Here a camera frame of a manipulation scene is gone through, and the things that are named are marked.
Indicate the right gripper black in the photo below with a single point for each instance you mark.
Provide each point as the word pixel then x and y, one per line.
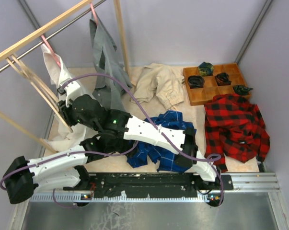
pixel 65 112

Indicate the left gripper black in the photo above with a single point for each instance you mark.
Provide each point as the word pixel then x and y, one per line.
pixel 128 147

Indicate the blue plaid shirt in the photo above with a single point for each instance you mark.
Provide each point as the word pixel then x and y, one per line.
pixel 165 158

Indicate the beige hanger front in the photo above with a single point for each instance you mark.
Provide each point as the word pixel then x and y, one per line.
pixel 16 67

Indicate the beige hanger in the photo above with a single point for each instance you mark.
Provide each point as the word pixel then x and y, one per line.
pixel 36 79
pixel 16 67

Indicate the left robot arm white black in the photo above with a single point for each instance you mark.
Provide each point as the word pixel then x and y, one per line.
pixel 63 170

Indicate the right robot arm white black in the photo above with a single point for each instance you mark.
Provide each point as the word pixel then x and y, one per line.
pixel 119 126

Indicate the white shirt on hanger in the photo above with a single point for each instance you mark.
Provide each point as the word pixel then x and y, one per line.
pixel 65 139

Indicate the grey shirt on hanger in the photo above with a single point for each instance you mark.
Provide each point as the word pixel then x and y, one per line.
pixel 107 92

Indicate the beige hanger back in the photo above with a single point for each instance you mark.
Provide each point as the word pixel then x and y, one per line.
pixel 36 79

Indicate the beige shirt on table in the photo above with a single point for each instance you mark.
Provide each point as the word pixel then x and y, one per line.
pixel 160 80

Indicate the pink hanger under white shirt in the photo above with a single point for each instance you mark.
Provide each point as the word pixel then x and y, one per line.
pixel 51 50

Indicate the pink hanger under grey shirt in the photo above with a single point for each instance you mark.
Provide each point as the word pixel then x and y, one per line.
pixel 94 13

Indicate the red black plaid shirt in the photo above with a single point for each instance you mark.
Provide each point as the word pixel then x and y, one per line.
pixel 235 128

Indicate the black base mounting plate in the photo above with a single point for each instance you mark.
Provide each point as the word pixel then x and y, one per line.
pixel 143 185

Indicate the black rolled cloth left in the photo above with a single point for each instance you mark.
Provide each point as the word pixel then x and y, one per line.
pixel 196 81

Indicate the black rolled cloth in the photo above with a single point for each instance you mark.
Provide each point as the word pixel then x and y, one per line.
pixel 196 81
pixel 222 79

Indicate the wooden compartment tray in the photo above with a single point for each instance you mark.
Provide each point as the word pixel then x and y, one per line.
pixel 205 94

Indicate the metal hanging rod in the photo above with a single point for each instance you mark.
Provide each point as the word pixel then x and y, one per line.
pixel 42 30

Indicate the green blue rolled cloth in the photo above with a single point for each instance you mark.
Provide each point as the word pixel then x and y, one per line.
pixel 205 69

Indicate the black rolled cloth middle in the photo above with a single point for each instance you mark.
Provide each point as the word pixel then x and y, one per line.
pixel 222 79

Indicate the dark rolled cloth right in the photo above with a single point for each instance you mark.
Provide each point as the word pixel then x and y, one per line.
pixel 242 90

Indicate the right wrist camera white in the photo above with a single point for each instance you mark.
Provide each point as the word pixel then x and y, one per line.
pixel 71 91

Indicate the wooden clothes rack frame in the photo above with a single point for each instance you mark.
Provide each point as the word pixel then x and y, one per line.
pixel 121 30

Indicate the aluminium rail with cable duct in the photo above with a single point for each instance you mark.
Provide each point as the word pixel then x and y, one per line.
pixel 261 182

